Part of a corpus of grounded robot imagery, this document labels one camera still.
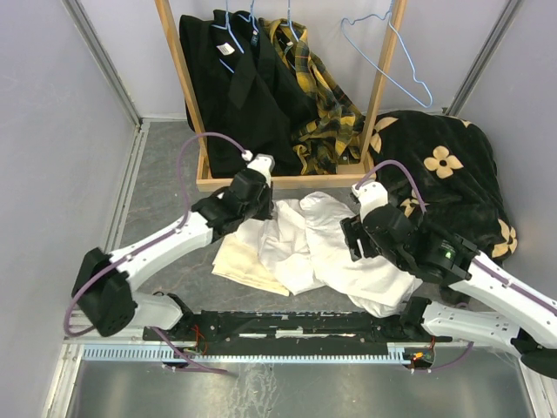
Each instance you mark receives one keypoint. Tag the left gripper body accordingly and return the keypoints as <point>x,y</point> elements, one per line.
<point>260,209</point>

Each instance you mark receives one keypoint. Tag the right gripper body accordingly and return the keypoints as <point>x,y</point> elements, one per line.
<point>353,231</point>

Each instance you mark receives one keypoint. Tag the white shirt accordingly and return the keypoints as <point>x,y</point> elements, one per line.
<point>303,246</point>

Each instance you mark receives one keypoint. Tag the blue wire hanger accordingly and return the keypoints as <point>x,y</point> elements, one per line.
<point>392,18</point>

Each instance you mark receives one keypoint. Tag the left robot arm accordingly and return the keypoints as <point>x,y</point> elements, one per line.
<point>106,287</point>

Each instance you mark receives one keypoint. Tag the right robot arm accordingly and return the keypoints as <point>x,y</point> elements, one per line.
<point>520,321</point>

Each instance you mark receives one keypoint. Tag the yellow plaid shirt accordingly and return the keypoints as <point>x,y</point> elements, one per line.
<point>332,137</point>

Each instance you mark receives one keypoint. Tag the black hanging shirt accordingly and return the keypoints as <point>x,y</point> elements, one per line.
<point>259,105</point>

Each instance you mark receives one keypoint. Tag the blue hanger in plaid shirt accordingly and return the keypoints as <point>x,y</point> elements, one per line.
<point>292,22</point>

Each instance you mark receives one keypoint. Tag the blue hanger in black shirt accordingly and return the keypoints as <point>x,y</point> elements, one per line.
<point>235,37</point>

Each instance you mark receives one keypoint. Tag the cream folded cloth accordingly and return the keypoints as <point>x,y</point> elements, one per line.
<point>239,263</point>

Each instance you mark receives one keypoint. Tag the black floral blanket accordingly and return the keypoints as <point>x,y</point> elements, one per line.
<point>452,177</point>

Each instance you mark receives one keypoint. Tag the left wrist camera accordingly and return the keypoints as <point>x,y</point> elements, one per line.
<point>263,164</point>

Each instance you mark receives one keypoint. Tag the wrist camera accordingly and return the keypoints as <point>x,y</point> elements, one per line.
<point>263,164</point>
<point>370,196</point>

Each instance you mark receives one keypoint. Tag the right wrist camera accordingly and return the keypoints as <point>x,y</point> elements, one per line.
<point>370,196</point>

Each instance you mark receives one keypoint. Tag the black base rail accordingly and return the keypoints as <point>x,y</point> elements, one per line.
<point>297,333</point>

